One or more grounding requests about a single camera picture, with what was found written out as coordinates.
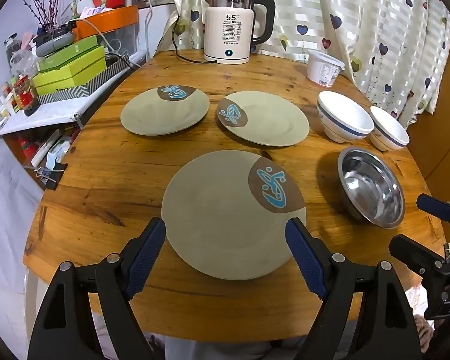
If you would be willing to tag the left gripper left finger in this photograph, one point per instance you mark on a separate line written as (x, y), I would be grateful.
(64, 327)

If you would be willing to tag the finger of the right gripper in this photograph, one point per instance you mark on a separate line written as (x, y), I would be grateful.
(419, 259)
(434, 206)

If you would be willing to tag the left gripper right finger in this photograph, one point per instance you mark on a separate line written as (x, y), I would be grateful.
(385, 328)

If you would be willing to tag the stainless steel bowl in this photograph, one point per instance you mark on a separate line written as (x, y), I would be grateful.
(370, 190)

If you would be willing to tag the small white blue-striped bowl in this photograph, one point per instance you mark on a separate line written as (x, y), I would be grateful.
(388, 134)

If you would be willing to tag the large white blue-striped bowl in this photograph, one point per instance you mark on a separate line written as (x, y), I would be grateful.
(343, 119)

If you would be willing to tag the beige fish plate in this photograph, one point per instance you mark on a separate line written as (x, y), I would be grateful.
(262, 118)
(225, 214)

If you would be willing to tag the person's right hand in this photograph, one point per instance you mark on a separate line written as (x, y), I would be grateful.
(425, 332)

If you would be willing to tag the wooden cabinet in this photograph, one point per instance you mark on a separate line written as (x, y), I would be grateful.
(430, 142)

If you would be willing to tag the black binder clip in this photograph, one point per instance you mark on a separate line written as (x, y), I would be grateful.
(50, 178)

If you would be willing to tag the white plastic tub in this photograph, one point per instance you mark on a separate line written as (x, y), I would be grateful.
(323, 69)

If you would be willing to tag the heart pattern curtain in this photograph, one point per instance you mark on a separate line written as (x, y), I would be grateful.
(394, 51)

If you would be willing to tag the white shelf board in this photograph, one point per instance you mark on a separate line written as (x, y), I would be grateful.
(69, 110)

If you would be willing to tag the lime green gift box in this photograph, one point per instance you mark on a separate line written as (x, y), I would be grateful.
(75, 73)

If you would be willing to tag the chevron pattern tray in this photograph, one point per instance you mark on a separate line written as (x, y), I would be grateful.
(121, 64)

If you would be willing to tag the green gift box top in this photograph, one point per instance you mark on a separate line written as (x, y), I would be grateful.
(67, 54)

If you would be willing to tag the grey handheld device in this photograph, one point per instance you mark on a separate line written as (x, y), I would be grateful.
(54, 40)

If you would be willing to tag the white electric kettle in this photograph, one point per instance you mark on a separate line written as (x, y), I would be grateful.
(229, 29)

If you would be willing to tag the orange lid storage box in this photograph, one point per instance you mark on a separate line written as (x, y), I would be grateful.
(117, 28)

